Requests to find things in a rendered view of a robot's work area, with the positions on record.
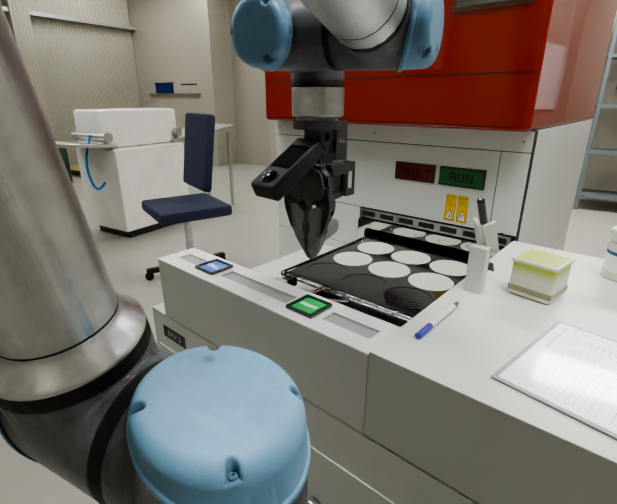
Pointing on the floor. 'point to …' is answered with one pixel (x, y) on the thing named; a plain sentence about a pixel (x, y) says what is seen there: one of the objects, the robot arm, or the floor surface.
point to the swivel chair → (196, 152)
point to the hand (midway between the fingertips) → (308, 251)
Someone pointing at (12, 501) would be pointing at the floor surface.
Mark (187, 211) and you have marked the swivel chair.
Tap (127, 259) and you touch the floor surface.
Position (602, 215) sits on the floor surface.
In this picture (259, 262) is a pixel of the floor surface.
